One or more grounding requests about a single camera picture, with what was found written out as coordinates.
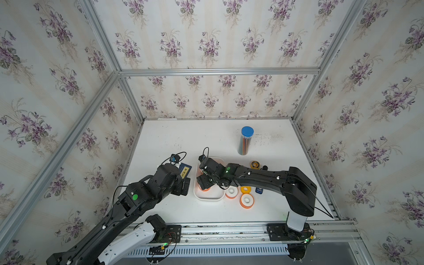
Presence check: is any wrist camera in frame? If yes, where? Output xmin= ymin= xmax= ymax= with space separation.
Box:
xmin=169 ymin=154 xmax=181 ymax=165
xmin=199 ymin=155 xmax=218 ymax=170

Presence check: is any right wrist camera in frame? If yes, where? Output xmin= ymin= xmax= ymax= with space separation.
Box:
xmin=199 ymin=155 xmax=218 ymax=170

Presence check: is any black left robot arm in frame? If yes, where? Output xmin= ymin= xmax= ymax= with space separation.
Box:
xmin=46 ymin=163 xmax=191 ymax=265

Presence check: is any small yellow black tape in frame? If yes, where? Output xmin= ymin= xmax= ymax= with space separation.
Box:
xmin=250 ymin=161 xmax=261 ymax=170

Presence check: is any orange sealing tape bottom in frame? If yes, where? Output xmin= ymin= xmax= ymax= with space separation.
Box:
xmin=239 ymin=193 xmax=255 ymax=209

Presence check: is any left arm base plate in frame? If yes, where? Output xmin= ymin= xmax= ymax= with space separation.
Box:
xmin=149 ymin=225 xmax=182 ymax=244

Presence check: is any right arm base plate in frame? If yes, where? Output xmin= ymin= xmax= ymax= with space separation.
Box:
xmin=266 ymin=223 xmax=315 ymax=243

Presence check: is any white storage box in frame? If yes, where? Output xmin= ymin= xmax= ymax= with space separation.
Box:
xmin=193 ymin=175 xmax=225 ymax=202

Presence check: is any yellow sealing tape right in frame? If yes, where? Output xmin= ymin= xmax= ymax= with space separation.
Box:
xmin=240 ymin=186 xmax=251 ymax=194

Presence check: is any blue book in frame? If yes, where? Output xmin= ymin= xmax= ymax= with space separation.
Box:
xmin=179 ymin=163 xmax=192 ymax=179

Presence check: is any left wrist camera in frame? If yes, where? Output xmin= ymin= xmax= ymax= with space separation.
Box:
xmin=169 ymin=154 xmax=181 ymax=165

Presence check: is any aluminium front rail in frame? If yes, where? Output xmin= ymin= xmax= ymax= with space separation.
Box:
xmin=113 ymin=221 xmax=365 ymax=264

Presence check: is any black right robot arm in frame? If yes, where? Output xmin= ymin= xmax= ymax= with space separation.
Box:
xmin=197 ymin=158 xmax=318 ymax=233

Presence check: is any blue-capped pencil tube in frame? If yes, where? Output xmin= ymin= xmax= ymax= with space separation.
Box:
xmin=238 ymin=127 xmax=254 ymax=155

